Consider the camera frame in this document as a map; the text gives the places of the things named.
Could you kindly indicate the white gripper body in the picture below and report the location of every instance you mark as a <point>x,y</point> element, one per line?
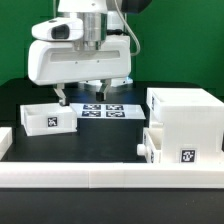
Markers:
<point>59,62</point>

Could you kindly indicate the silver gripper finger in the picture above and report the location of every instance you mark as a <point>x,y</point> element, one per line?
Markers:
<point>104,88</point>
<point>59,90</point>

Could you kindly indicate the white front drawer box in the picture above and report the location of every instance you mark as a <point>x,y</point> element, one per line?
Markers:
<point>150,147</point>

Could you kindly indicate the white drawer box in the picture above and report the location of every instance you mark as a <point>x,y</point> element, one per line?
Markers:
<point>46,119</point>
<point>150,147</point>

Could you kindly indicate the white drawer cabinet frame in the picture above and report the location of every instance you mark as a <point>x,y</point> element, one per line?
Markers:
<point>192,123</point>

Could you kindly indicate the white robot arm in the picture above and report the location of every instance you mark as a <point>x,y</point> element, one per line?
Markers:
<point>89,41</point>

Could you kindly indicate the white rear drawer box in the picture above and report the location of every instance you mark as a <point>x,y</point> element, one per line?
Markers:
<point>46,119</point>

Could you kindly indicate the white marker tag sheet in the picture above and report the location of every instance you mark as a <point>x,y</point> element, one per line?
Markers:
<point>108,111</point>

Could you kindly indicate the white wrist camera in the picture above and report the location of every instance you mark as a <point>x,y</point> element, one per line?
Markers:
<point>59,29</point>

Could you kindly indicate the white left fence rail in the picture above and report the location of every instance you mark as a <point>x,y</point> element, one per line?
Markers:
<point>5,140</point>

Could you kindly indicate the white fence rail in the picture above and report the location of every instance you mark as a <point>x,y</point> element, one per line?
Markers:
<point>109,175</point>
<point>5,140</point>

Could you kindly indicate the white front fence rail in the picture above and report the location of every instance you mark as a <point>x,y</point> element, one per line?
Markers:
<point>109,175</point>

